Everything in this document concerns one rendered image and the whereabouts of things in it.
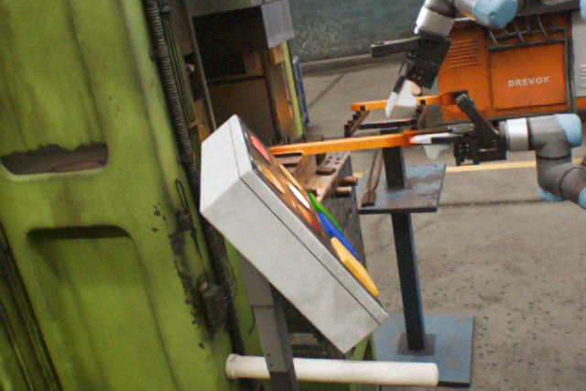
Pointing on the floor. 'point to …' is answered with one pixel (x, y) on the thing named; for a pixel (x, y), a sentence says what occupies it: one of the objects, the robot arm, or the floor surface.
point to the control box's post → (276, 347)
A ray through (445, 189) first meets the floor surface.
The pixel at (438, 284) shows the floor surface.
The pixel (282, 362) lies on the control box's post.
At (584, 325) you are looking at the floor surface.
